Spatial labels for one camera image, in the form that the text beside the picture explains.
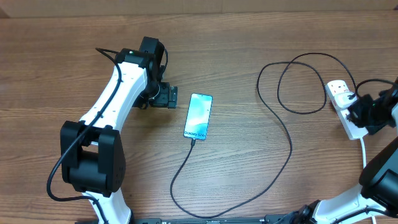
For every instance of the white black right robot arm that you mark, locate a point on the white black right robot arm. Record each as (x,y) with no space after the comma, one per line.
(376,192)

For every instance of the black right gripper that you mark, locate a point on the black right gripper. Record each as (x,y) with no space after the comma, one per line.
(355,118)

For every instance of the blue Galaxy S24 smartphone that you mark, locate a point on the blue Galaxy S24 smartphone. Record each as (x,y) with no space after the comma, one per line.
(198,115)

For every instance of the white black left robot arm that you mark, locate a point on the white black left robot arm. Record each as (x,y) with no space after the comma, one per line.
(92,157)

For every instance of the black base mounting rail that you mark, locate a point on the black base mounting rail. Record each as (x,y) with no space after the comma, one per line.
(268,219)

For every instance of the white power strip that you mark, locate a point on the white power strip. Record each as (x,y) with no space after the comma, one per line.
(339,86)

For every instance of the white charger plug adapter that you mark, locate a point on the white charger plug adapter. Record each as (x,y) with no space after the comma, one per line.
(343,100)

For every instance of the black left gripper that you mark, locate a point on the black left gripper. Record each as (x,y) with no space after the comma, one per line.
(166,98)

